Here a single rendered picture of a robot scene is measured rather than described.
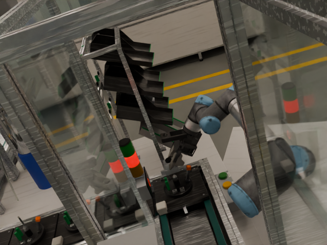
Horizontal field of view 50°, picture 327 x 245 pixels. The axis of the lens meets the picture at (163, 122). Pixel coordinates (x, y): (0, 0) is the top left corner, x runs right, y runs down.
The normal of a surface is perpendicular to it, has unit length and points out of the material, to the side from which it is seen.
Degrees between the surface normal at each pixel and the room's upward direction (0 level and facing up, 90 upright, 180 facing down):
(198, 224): 0
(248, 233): 0
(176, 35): 90
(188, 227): 0
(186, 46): 90
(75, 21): 90
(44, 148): 90
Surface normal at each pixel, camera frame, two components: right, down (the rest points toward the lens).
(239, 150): -0.30, -0.82
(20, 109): 0.14, 0.47
